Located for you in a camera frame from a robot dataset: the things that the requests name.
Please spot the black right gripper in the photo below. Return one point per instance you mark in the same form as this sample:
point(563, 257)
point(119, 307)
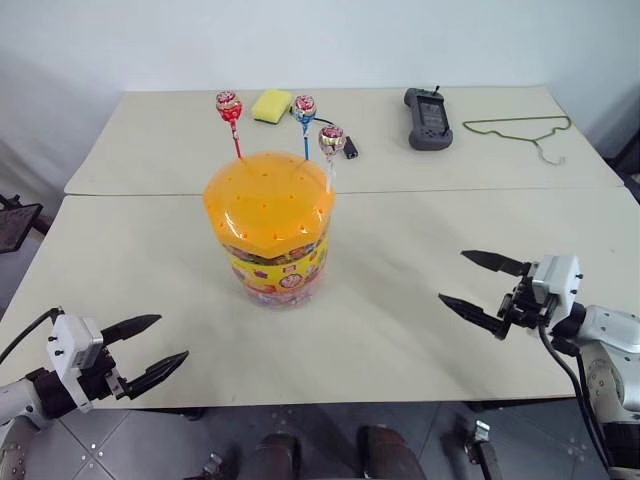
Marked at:
point(522, 305)

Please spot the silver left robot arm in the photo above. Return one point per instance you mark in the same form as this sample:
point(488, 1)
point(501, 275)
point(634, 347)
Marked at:
point(15, 400)

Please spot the metal table leg with caster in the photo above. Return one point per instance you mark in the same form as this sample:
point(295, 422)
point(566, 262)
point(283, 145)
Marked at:
point(485, 450)
point(215, 467)

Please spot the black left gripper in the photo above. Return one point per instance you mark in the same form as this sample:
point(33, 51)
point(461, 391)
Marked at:
point(105, 372)

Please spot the black metal stand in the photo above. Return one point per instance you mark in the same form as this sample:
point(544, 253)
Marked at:
point(17, 225)

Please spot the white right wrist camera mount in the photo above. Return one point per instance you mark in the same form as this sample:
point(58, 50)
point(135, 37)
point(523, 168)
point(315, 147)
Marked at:
point(557, 282)

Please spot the red-stick lollipop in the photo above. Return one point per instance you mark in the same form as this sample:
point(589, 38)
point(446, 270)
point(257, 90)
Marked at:
point(229, 107)

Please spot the white-stick lollipop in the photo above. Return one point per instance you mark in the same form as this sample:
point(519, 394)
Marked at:
point(331, 141)

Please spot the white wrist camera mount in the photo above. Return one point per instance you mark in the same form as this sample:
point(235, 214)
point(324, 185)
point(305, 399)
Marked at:
point(557, 282)
point(70, 345)

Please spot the dark furniture at room edge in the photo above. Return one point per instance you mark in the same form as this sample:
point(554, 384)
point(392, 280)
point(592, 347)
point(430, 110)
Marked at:
point(625, 150)

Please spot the grey handheld controller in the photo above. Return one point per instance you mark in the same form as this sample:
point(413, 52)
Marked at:
point(429, 120)

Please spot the blue-stick lollipop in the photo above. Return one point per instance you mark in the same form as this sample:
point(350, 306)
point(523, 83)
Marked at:
point(304, 109)

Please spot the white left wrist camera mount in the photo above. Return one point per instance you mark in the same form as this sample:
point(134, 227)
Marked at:
point(70, 345)

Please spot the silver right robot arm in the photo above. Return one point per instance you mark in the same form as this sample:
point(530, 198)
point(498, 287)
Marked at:
point(615, 332)

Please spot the orange-lidded lollipop jar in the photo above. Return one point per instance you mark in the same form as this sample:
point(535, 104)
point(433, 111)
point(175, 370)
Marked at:
point(267, 205)

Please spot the yellow sponge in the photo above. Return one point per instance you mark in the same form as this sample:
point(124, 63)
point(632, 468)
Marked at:
point(270, 106)

